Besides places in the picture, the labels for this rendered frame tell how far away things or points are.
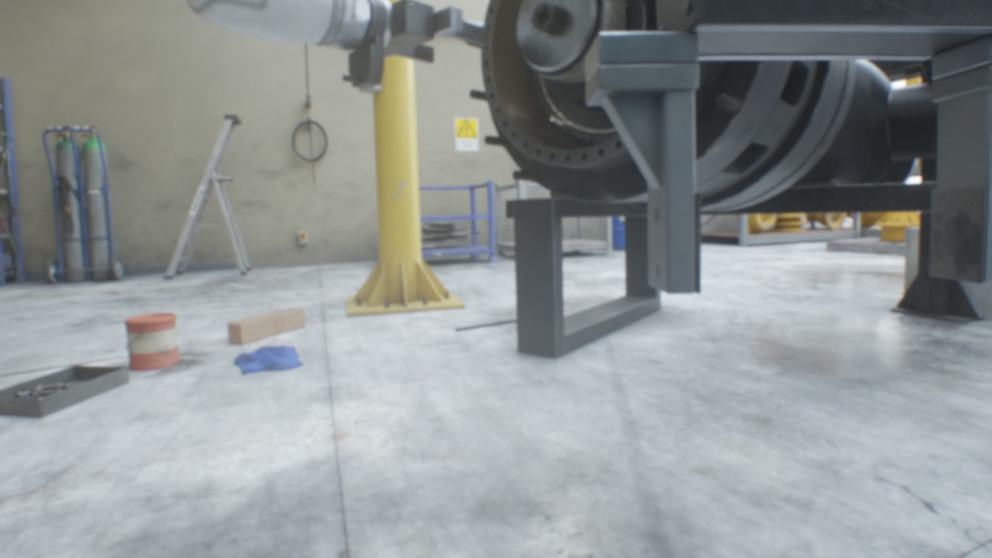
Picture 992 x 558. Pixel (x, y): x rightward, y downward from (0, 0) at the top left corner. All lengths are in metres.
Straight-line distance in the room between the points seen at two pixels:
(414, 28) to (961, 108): 0.62
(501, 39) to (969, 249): 0.79
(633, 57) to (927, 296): 3.10
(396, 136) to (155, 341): 1.75
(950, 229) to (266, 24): 0.65
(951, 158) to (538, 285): 1.80
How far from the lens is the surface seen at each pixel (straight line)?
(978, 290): 3.35
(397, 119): 3.28
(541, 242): 1.98
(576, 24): 0.75
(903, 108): 2.10
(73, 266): 6.62
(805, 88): 0.97
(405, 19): 0.76
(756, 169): 1.01
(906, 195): 1.73
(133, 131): 6.99
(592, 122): 0.88
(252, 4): 0.68
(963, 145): 0.29
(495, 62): 0.93
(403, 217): 3.22
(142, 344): 2.41
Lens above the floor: 0.58
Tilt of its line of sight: 4 degrees down
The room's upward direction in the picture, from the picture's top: 2 degrees counter-clockwise
